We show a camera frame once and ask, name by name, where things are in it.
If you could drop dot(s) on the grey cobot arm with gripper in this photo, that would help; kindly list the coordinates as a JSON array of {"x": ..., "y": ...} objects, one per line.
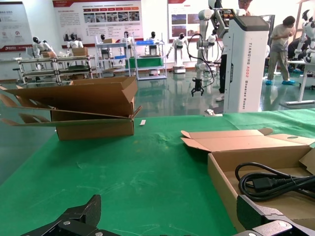
[{"x": 200, "y": 44}]

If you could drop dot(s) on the metal table clamp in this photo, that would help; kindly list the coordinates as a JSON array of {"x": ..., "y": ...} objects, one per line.
[{"x": 212, "y": 112}]

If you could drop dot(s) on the blue and white shelf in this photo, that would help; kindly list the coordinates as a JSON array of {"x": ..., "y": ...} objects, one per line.
[{"x": 115, "y": 59}]

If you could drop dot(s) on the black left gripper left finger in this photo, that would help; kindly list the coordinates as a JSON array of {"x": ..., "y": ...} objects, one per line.
[{"x": 81, "y": 218}]

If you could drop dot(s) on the white-legged desk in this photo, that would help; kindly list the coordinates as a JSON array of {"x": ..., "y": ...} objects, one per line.
[{"x": 305, "y": 81}]

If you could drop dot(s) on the wall poster with dark photos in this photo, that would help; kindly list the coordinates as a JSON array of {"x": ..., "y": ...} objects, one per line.
[{"x": 187, "y": 22}]

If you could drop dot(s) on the wall poster with photo row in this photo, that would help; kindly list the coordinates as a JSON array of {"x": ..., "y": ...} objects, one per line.
[{"x": 98, "y": 22}]

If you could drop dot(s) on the open stacked cardboard box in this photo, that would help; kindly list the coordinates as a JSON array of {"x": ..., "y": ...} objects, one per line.
[
  {"x": 93, "y": 130},
  {"x": 86, "y": 98}
]

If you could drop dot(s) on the cardboard box with round hole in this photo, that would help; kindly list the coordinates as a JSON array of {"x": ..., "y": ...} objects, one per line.
[{"x": 246, "y": 157}]

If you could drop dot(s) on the white wheeled robot column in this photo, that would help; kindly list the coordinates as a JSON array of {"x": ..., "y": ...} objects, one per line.
[{"x": 246, "y": 64}]

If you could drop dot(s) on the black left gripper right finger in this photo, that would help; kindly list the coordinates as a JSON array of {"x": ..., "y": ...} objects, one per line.
[{"x": 261, "y": 218}]

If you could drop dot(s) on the wall poster with red strip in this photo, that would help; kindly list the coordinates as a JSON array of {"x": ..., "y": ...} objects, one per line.
[{"x": 14, "y": 27}]

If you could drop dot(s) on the white black-headed humanoid robot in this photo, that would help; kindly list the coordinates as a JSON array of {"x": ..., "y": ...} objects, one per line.
[
  {"x": 73, "y": 43},
  {"x": 179, "y": 51},
  {"x": 153, "y": 40},
  {"x": 307, "y": 34},
  {"x": 40, "y": 46}
]

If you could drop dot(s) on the white label strip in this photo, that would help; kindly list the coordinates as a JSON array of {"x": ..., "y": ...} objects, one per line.
[{"x": 142, "y": 122}]

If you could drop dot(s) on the metal pipe rack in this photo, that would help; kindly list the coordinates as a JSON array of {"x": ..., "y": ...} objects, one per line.
[{"x": 56, "y": 68}]

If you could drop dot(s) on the green tablecloth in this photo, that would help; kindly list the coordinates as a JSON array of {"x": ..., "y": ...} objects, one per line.
[{"x": 123, "y": 177}]

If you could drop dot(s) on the shelf with green panel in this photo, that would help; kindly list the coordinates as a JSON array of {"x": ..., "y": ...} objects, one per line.
[{"x": 147, "y": 62}]

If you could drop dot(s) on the person in beige clothes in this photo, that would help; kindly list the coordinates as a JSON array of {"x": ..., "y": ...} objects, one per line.
[{"x": 279, "y": 49}]

